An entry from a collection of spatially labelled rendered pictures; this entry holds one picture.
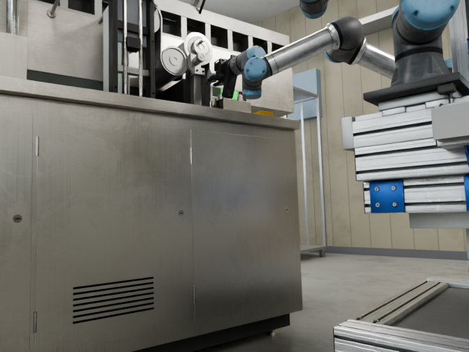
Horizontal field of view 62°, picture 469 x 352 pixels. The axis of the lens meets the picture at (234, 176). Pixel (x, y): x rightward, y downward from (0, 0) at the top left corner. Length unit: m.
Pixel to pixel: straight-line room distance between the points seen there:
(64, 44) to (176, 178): 0.91
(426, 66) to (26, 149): 1.07
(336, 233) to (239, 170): 3.21
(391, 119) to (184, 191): 0.70
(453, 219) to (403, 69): 0.41
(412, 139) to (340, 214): 3.55
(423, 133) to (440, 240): 3.23
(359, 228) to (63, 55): 3.47
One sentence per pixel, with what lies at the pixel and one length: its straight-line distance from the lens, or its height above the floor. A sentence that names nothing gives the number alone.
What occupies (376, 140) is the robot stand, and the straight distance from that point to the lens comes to 1.10.
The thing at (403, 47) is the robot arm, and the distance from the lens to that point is 1.14.
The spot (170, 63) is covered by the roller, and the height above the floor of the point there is 1.16.
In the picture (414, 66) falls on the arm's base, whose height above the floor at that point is 0.87.
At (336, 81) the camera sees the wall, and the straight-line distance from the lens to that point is 4.79.
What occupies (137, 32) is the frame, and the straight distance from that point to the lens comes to 1.60.
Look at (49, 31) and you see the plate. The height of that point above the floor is 1.33.
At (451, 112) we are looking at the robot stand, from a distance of 0.93.
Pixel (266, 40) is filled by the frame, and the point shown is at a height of 1.58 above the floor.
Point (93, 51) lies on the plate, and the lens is 2.01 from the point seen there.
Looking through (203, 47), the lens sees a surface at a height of 1.25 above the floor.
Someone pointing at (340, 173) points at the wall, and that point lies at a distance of 4.59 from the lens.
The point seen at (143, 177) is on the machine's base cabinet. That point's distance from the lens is 1.31.
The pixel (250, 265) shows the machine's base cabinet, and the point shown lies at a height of 0.31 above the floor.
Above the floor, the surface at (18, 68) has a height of 1.05.
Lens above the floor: 0.53
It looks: 5 degrees up
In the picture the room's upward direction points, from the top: 2 degrees counter-clockwise
